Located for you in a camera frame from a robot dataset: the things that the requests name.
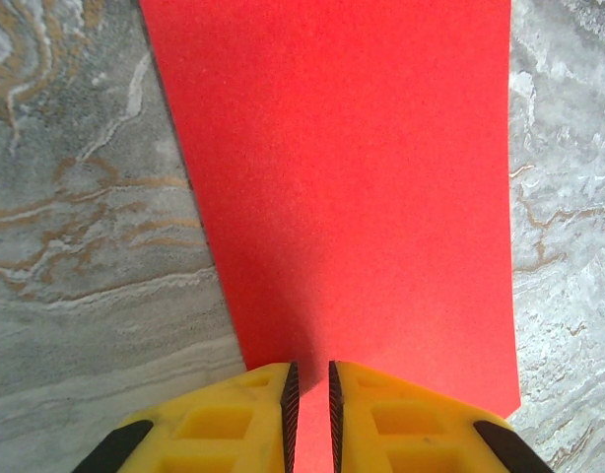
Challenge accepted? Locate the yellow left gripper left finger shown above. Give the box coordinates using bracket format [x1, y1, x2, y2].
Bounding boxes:
[73, 361, 301, 473]

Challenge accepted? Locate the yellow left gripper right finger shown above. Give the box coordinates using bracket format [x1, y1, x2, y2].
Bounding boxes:
[327, 360, 555, 473]

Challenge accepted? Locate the red square paper sheet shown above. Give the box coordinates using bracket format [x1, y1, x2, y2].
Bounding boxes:
[138, 0, 523, 473]

